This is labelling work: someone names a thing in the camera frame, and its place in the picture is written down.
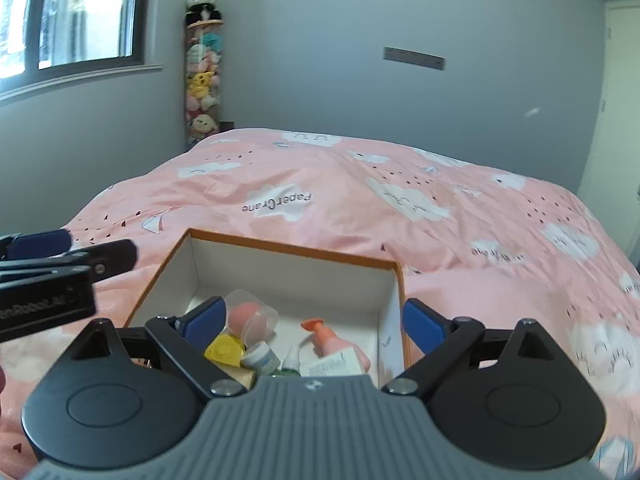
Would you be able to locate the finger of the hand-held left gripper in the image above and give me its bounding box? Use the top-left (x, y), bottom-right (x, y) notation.
top-left (0, 239), bottom-right (139, 287)
top-left (0, 230), bottom-right (73, 261)

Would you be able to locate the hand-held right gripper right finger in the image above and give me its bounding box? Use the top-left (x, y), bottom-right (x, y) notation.
top-left (382, 297), bottom-right (571, 396)

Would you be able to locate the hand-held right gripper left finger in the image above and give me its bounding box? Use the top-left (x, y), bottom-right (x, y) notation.
top-left (67, 296), bottom-right (256, 398)

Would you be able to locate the yellow plastic case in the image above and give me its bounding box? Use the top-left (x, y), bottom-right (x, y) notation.
top-left (204, 334), bottom-right (248, 367)

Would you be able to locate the clear case with pink sponge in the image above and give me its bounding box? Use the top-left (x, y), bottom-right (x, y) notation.
top-left (224, 289), bottom-right (279, 346)

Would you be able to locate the small white jar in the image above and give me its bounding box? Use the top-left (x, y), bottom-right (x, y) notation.
top-left (241, 341), bottom-right (280, 375)

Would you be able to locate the small gold box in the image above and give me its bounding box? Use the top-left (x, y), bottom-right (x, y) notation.
top-left (227, 367), bottom-right (257, 390)

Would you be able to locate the pink bottle with orange pump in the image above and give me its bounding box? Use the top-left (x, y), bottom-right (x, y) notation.
top-left (301, 319), bottom-right (372, 373)

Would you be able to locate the green spray bottle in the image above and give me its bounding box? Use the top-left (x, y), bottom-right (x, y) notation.
top-left (280, 345), bottom-right (303, 378)

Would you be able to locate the orange cardboard box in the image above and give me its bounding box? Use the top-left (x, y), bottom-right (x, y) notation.
top-left (122, 228), bottom-right (413, 391)

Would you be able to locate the pink printed blanket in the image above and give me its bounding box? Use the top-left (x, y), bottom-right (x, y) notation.
top-left (0, 129), bottom-right (640, 480)

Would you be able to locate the clear tube of plush toys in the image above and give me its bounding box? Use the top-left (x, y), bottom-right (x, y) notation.
top-left (185, 20), bottom-right (224, 150)

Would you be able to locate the window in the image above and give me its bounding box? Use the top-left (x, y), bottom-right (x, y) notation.
top-left (0, 0), bottom-right (166, 106)

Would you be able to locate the panda plush toy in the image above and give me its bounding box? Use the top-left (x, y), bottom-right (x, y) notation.
top-left (186, 0), bottom-right (222, 25)

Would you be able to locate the white door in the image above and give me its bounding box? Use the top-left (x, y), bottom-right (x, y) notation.
top-left (577, 0), bottom-right (640, 201)

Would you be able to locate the grey wall plate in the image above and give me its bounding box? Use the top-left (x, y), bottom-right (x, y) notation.
top-left (383, 46), bottom-right (446, 71)

